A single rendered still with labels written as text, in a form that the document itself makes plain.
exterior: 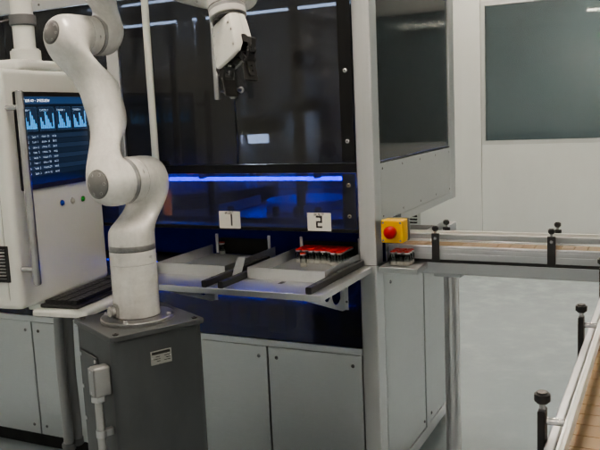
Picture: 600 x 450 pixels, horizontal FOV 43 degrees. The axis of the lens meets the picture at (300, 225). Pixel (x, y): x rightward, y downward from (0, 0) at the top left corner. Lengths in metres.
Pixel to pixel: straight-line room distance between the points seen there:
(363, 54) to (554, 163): 4.65
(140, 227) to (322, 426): 1.07
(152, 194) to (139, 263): 0.18
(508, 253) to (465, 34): 4.77
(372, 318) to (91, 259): 1.04
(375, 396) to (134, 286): 0.97
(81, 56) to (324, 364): 1.28
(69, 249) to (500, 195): 4.91
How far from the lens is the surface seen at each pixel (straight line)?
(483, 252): 2.46
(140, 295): 2.00
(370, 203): 2.43
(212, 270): 2.42
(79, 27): 2.03
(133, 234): 1.98
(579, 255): 2.42
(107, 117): 1.99
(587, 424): 1.17
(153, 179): 2.00
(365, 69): 2.42
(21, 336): 3.41
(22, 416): 3.55
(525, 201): 7.00
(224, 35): 1.74
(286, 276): 2.30
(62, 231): 2.72
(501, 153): 7.00
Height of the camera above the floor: 1.38
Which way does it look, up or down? 8 degrees down
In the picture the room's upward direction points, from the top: 3 degrees counter-clockwise
